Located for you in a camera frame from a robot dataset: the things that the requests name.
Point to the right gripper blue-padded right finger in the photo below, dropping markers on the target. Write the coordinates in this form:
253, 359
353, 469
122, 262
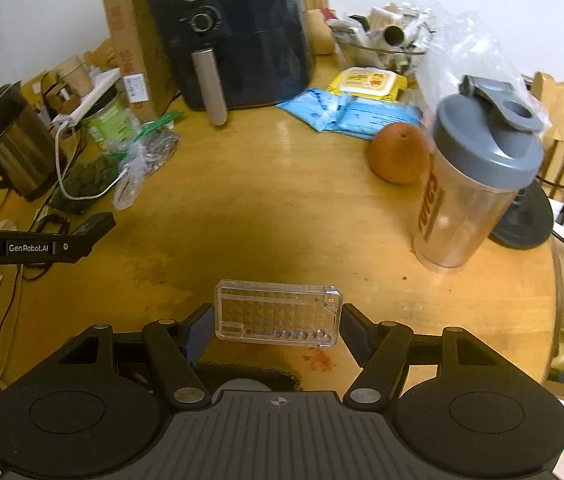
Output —
361, 336

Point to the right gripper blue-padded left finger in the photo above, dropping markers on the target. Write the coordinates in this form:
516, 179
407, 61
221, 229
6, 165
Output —
196, 331

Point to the clear plastic case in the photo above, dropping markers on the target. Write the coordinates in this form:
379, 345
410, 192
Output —
282, 314

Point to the open cardboard box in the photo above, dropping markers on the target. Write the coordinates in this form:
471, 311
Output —
214, 375

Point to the steel electric kettle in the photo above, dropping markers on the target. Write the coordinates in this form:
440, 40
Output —
28, 157

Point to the bag of green pellets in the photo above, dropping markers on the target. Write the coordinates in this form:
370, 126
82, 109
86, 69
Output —
84, 182

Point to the green labelled jar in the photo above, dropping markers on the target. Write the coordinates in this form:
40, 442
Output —
108, 123

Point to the red-orange apple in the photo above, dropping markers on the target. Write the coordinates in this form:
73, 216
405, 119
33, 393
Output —
399, 154

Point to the clear plastic bag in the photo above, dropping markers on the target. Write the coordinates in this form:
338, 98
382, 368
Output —
141, 154

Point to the black round base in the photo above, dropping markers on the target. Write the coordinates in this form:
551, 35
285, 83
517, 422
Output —
527, 223

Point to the white power strip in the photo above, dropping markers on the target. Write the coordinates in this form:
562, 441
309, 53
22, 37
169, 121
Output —
102, 83

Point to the blue wet wipes pack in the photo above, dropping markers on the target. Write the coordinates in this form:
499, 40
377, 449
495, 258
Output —
318, 108

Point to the clear shaker bottle grey lid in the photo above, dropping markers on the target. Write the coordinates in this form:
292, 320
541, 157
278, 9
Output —
487, 148

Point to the brown cardboard carton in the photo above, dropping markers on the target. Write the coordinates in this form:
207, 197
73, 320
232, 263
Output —
145, 69

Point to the yellow wet wipes pack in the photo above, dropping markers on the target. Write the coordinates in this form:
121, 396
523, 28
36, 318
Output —
369, 83

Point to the metal bowl with clutter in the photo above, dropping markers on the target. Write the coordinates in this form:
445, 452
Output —
390, 37

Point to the wooden vase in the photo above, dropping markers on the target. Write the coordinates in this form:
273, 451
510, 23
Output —
321, 39

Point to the black air fryer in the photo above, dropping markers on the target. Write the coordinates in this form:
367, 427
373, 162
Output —
228, 54

